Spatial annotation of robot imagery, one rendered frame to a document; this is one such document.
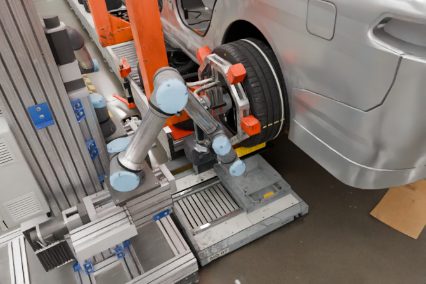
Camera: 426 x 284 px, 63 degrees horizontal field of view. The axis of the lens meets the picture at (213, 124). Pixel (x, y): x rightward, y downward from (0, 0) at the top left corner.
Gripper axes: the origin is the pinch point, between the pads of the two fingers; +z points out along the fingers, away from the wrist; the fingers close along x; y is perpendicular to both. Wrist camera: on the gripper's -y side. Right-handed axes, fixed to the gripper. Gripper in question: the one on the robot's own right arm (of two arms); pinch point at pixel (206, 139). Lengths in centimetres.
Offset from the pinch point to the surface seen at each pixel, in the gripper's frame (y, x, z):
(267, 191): -80, -20, 13
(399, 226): -118, -70, -47
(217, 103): 10.4, -16.6, 5.6
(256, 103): 1.6, -33.3, -3.4
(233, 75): 20.4, -30.8, 2.9
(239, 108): 2.9, -24.4, 0.2
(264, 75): 9.1, -46.2, 1.6
